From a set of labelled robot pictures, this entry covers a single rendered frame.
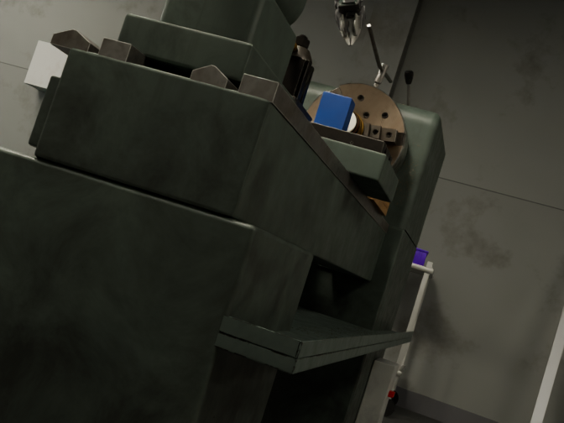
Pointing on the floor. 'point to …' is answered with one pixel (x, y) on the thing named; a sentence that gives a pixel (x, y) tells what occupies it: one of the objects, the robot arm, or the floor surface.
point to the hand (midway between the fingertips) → (351, 42)
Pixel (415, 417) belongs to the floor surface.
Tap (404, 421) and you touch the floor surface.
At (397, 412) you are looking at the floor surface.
